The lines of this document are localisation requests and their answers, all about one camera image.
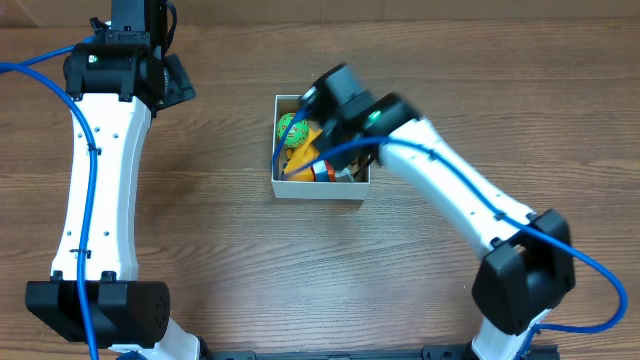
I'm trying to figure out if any green patterned ball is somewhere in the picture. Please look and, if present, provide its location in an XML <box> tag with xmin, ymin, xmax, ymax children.
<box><xmin>276</xmin><ymin>112</ymin><xmax>310</xmax><ymax>149</ymax></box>

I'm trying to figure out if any colourful puzzle cube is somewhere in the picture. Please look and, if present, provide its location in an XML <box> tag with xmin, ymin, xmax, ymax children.
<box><xmin>311</xmin><ymin>161</ymin><xmax>336</xmax><ymax>182</ymax></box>

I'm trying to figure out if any yellow rubber dolphin toy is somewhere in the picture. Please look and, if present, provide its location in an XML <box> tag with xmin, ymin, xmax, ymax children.
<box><xmin>281</xmin><ymin>129</ymin><xmax>322</xmax><ymax>182</ymax></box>

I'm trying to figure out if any white round wooden-handled tool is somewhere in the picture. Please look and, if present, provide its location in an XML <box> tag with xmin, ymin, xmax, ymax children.
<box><xmin>335</xmin><ymin>168</ymin><xmax>355</xmax><ymax>183</ymax></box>

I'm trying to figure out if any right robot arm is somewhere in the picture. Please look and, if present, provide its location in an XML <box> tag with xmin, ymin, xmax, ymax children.
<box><xmin>298</xmin><ymin>64</ymin><xmax>575</xmax><ymax>359</ymax></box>

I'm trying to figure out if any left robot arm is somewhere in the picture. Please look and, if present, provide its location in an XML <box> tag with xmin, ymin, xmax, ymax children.
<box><xmin>25</xmin><ymin>0</ymin><xmax>204</xmax><ymax>359</ymax></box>

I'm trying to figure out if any white cardboard box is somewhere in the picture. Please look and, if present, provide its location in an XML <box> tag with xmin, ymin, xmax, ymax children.
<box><xmin>271</xmin><ymin>121</ymin><xmax>371</xmax><ymax>201</ymax></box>

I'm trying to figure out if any right blue cable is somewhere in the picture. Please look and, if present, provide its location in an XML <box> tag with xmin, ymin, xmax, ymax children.
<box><xmin>271</xmin><ymin>104</ymin><xmax>629</xmax><ymax>360</ymax></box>

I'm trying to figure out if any blue cable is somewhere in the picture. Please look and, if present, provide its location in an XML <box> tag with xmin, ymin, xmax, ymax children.
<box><xmin>271</xmin><ymin>104</ymin><xmax>629</xmax><ymax>360</ymax></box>
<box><xmin>0</xmin><ymin>34</ymin><xmax>146</xmax><ymax>360</ymax></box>

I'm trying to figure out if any left blue cable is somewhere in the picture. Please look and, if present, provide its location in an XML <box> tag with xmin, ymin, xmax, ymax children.
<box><xmin>0</xmin><ymin>34</ymin><xmax>146</xmax><ymax>360</ymax></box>

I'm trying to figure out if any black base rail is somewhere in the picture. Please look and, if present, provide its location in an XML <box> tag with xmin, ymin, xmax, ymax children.
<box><xmin>197</xmin><ymin>342</ymin><xmax>561</xmax><ymax>360</ymax></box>

